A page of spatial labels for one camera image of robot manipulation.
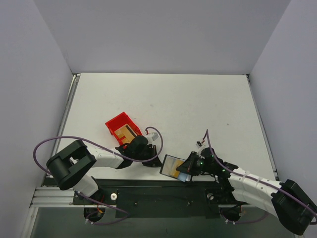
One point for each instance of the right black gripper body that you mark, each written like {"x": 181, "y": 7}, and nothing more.
{"x": 190, "y": 164}

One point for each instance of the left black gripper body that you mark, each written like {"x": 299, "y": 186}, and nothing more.
{"x": 150, "y": 153}

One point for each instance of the black card holder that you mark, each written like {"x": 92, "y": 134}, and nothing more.
{"x": 169, "y": 168}

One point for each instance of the red plastic bin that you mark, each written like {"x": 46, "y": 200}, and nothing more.
{"x": 119, "y": 121}

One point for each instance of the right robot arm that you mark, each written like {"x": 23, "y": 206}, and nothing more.
{"x": 285, "y": 200}

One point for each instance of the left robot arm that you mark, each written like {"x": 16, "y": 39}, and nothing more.
{"x": 70, "y": 165}

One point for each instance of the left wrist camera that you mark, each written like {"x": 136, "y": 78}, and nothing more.
{"x": 151, "y": 137}

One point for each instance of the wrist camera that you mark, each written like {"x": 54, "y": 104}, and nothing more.
{"x": 151, "y": 137}
{"x": 201, "y": 146}

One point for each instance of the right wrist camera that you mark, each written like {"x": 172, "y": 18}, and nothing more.
{"x": 201, "y": 146}

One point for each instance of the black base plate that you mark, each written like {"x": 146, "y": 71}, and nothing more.
{"x": 166, "y": 198}

